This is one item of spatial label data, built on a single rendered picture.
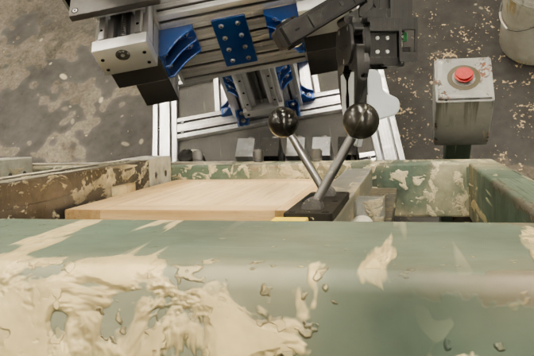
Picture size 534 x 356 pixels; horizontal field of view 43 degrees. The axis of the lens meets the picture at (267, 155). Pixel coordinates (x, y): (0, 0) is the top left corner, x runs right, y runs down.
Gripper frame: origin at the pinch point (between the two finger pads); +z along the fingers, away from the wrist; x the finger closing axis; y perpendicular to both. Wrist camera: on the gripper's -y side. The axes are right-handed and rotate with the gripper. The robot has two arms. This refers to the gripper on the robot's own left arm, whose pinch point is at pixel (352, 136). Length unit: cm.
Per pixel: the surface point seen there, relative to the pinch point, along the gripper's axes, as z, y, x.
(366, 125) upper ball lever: -1.5, -2.3, -14.0
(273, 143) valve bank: 3, 3, 81
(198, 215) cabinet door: 11.0, -18.3, 15.3
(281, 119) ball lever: -2.2, -8.5, 0.9
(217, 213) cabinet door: 10.6, -15.7, 14.3
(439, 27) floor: -38, 88, 183
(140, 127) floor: -1, -34, 198
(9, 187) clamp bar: 5.7, -42.7, 11.6
